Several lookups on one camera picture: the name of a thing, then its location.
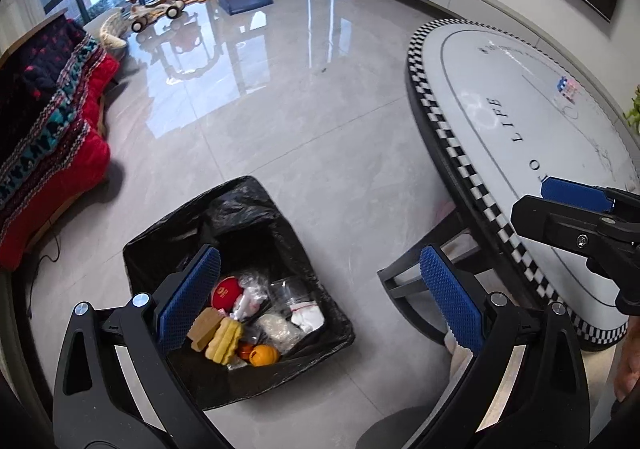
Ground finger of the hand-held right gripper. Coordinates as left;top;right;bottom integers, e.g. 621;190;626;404
511;195;608;257
541;178;621;212

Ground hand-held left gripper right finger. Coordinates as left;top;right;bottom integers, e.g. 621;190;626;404
402;244;593;449

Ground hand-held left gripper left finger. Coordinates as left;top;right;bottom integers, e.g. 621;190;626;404
51;244;222;449

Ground small orange ball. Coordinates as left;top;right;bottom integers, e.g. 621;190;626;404
248;344;281;368

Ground cardboard bin with black liner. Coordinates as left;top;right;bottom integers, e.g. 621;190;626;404
122;175;357;412

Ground clear plastic bag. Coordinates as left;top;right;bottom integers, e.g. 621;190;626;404
269;276;321;315

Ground person's right hand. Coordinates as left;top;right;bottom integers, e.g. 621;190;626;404
614;329;640;402

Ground tan block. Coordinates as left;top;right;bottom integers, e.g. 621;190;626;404
189;307;223;352

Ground red round lid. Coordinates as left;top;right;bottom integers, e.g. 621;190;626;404
210;275;242;310

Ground yellow waffle-shaped sponge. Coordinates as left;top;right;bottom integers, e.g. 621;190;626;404
205;318;245;364

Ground white fluffy cloth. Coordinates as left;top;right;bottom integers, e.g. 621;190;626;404
446;329;482;380

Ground clear wrapper with white filling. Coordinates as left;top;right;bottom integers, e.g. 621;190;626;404
252;311;303;345

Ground green plant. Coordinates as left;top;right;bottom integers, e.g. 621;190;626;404
622;84;640;132

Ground small pink and blue item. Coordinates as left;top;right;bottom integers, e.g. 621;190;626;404
552;75;581;102

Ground white and red packet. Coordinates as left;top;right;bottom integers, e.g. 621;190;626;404
290;301;325;334

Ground oval table with checkered edge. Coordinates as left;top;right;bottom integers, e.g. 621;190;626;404
404;18;640;352

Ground red quilt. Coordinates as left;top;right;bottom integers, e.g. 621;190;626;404
0;52;121;272

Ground dark patterned knit blanket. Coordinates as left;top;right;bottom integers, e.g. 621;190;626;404
0;16;101;210

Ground wicker basket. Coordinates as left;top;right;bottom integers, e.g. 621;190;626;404
99;12;128;50

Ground beige ride-on toy car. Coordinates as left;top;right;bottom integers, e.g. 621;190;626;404
122;0;187;33

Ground black cable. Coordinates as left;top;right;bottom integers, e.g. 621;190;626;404
27;234;63;315

